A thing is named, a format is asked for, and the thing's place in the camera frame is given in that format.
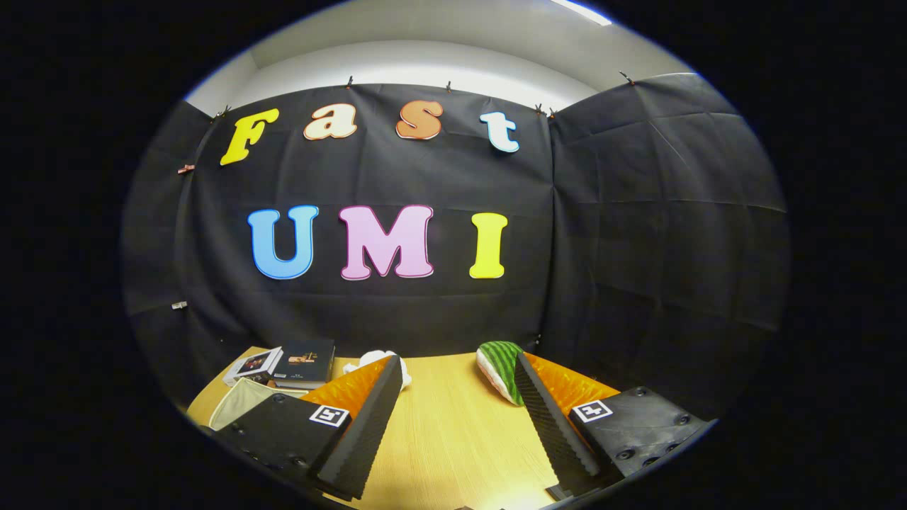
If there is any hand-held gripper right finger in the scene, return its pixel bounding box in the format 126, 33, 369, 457
512, 351, 718, 498

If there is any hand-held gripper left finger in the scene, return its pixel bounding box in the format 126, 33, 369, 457
210, 354, 405, 502

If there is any grey fabric storage box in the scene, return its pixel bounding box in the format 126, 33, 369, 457
208, 377, 312, 433

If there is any white plush toy with face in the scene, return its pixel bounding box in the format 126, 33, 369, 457
343, 350, 412, 392

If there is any watermelon slice plush toy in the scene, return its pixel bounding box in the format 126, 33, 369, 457
475, 341, 525, 407

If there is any black book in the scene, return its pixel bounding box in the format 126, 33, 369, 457
273, 339, 337, 390

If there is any white portrait book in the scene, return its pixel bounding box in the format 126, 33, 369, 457
222, 346, 284, 387

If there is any black backdrop cloth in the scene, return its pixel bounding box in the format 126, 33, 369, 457
120, 71, 791, 426

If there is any row of black cloth clips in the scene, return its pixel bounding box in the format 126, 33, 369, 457
213, 69, 635, 121

